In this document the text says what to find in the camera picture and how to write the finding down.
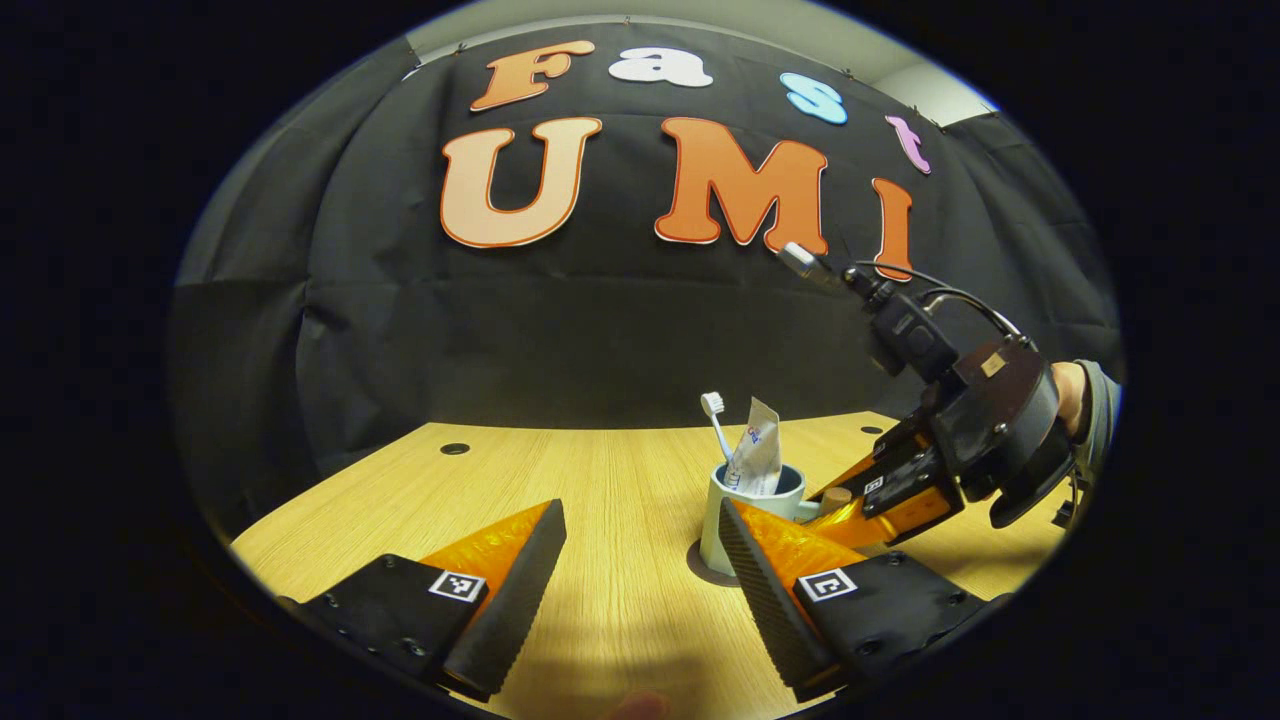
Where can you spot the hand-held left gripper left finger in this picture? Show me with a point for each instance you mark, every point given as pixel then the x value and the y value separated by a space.
pixel 515 610

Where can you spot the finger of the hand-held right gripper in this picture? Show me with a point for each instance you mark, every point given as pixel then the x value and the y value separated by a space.
pixel 905 445
pixel 905 495

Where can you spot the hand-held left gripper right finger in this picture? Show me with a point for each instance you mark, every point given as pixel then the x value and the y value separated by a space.
pixel 770 600

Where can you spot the dark round coaster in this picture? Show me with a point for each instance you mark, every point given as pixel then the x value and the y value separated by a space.
pixel 700 572

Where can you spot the white toothpaste tube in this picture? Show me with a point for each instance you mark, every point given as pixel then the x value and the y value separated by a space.
pixel 758 450

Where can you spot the white toothbrush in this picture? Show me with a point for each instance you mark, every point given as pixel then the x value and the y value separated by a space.
pixel 718 425

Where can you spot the wooden desktop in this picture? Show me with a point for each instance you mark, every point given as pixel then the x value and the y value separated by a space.
pixel 620 500

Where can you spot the black backdrop cloth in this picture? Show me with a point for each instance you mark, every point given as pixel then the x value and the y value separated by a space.
pixel 560 330

